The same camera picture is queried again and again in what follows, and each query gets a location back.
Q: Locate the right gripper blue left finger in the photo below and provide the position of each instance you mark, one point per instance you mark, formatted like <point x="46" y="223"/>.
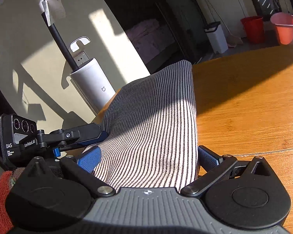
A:
<point x="80" y="168"/>

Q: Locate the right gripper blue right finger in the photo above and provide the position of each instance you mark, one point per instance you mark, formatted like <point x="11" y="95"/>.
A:
<point x="217" y="169"/>

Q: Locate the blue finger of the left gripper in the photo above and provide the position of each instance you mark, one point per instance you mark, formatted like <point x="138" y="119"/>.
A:
<point x="72" y="138"/>

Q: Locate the striped grey sweater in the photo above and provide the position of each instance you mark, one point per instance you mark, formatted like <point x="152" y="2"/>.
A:
<point x="152" y="132"/>

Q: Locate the black pole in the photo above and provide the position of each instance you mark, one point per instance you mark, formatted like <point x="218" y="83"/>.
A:
<point x="45" y="8"/>

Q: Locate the red fuzzy left sleeve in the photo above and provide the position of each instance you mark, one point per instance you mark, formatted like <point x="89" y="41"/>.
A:
<point x="5" y="222"/>

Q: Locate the white trash bin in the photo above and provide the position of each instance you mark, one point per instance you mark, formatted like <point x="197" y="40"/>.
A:
<point x="216" y="37"/>

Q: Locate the bed with pink bedding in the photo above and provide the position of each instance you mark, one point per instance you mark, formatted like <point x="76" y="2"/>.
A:
<point x="150" y="39"/>

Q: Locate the red bucket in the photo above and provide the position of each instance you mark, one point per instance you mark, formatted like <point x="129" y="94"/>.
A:
<point x="254" y="29"/>

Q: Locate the pink bucket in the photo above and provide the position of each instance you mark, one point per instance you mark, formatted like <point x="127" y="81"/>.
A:
<point x="283" y="25"/>

